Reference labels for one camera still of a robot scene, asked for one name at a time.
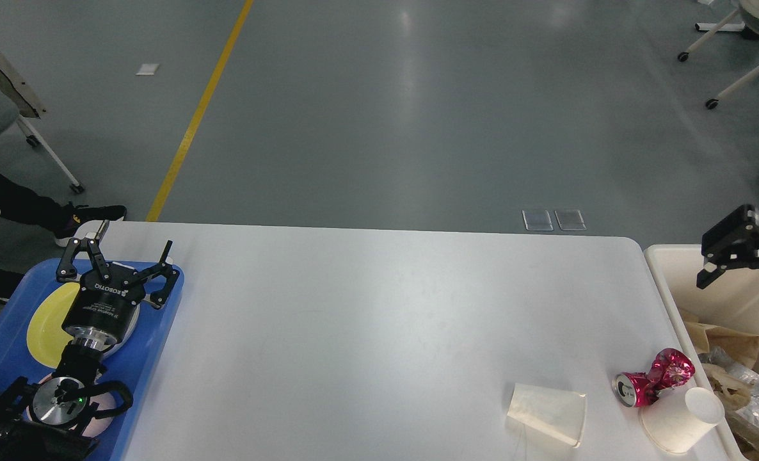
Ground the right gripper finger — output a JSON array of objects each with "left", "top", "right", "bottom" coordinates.
[{"left": 696, "top": 204, "right": 759, "bottom": 289}]

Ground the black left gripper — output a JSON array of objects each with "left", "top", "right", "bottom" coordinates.
[{"left": 55, "top": 219, "right": 181, "bottom": 350}]

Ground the brown paper bag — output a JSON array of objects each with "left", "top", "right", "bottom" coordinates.
[{"left": 678, "top": 309, "right": 759, "bottom": 369}]

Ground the yellow plastic plate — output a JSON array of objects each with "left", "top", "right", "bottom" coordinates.
[{"left": 26, "top": 282, "right": 79, "bottom": 369}]

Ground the foil tray with paper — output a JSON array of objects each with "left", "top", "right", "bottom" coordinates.
[{"left": 699, "top": 347, "right": 759, "bottom": 460}]

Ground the white paper cup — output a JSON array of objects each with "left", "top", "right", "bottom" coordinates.
[{"left": 639, "top": 386, "right": 724, "bottom": 453}]

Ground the white paper napkin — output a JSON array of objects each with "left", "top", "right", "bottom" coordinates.
[{"left": 507, "top": 384, "right": 587, "bottom": 448}]

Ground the red object under arm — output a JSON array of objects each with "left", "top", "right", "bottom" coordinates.
[{"left": 612, "top": 348, "right": 696, "bottom": 408}]

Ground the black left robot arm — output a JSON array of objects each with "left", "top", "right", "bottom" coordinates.
[{"left": 0, "top": 223, "right": 184, "bottom": 460}]

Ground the beige plastic bin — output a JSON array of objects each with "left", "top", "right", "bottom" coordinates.
[{"left": 644, "top": 243, "right": 759, "bottom": 461}]

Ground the person in black clothes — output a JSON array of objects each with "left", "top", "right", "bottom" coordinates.
[{"left": 0, "top": 173, "right": 127, "bottom": 303}]

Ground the blue plastic tray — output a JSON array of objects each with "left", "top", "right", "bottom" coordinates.
[{"left": 0, "top": 259, "right": 186, "bottom": 460}]

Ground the clear floor plate right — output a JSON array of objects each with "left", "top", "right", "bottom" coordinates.
[{"left": 554, "top": 209, "right": 587, "bottom": 231}]

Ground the clear floor plate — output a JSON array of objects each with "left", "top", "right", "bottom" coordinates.
[
  {"left": 522, "top": 209, "right": 554, "bottom": 232},
  {"left": 554, "top": 209, "right": 587, "bottom": 231}
]

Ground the clear floor plate left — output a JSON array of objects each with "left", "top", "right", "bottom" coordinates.
[{"left": 522, "top": 209, "right": 554, "bottom": 232}]

